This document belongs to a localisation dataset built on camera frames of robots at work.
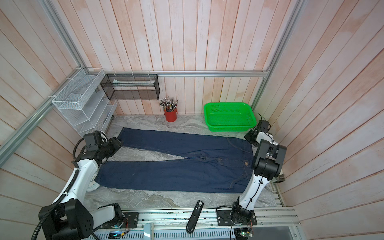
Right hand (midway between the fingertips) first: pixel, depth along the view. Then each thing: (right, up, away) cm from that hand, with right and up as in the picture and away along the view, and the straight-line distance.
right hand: (248, 136), depth 102 cm
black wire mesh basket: (-83, +36, +3) cm, 90 cm away
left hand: (-80, -4, -19) cm, 83 cm away
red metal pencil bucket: (-56, +15, +16) cm, 60 cm away
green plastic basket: (-10, +15, +16) cm, 24 cm away
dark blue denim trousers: (-24, -17, -9) cm, 31 cm away
